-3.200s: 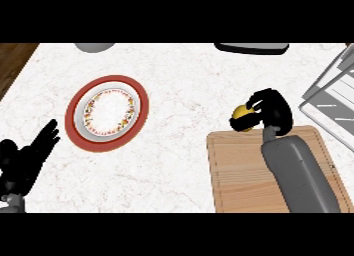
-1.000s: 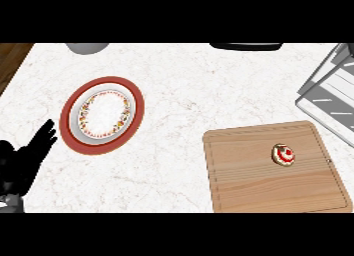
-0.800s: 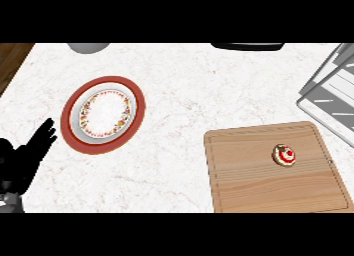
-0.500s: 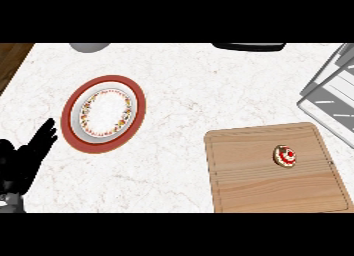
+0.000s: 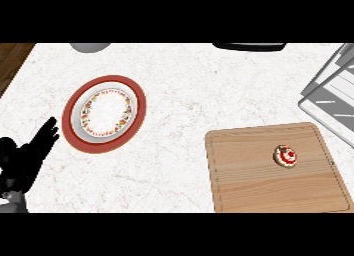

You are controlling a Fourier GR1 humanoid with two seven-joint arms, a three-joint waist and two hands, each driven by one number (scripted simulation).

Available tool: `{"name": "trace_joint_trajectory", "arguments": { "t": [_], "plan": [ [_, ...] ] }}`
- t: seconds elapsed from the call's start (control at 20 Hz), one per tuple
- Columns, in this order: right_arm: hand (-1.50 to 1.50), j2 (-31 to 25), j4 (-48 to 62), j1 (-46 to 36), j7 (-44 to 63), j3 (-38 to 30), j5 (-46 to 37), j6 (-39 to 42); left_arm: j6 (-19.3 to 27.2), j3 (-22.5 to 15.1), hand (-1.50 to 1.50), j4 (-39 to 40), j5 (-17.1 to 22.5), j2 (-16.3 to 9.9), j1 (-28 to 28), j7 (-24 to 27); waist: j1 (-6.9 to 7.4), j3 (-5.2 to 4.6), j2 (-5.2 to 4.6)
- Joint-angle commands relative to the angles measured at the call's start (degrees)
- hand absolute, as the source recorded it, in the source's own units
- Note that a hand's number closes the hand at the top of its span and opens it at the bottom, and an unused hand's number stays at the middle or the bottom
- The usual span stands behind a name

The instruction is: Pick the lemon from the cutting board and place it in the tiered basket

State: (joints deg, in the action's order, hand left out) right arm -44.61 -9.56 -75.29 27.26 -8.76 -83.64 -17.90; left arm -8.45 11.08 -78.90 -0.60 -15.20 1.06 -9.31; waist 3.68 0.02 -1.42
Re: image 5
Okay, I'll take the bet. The grey wire tiered basket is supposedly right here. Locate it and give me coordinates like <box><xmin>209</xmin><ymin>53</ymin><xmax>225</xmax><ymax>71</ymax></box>
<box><xmin>296</xmin><ymin>42</ymin><xmax>354</xmax><ymax>156</ymax></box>

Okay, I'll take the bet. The pale disc with red marks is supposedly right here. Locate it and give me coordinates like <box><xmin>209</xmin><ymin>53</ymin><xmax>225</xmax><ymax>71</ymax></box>
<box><xmin>271</xmin><ymin>144</ymin><xmax>299</xmax><ymax>169</ymax></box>

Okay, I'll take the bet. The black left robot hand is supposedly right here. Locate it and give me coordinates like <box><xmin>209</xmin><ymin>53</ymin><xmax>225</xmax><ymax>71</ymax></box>
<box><xmin>0</xmin><ymin>116</ymin><xmax>61</xmax><ymax>200</ymax></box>

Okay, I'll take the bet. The red round placemat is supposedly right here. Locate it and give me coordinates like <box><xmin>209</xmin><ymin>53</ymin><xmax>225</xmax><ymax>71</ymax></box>
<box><xmin>60</xmin><ymin>74</ymin><xmax>149</xmax><ymax>155</ymax></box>

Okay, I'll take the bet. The grey round object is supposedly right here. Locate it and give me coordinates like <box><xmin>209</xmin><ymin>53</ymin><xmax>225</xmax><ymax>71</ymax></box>
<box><xmin>67</xmin><ymin>42</ymin><xmax>112</xmax><ymax>54</ymax></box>

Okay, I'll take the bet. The black flat appliance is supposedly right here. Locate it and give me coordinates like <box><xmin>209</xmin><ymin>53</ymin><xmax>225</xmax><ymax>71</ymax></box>
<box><xmin>211</xmin><ymin>42</ymin><xmax>287</xmax><ymax>53</ymax></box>

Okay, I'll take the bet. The wooden cutting board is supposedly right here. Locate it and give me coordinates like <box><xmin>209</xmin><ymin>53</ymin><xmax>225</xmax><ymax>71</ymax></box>
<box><xmin>203</xmin><ymin>121</ymin><xmax>354</xmax><ymax>214</ymax></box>

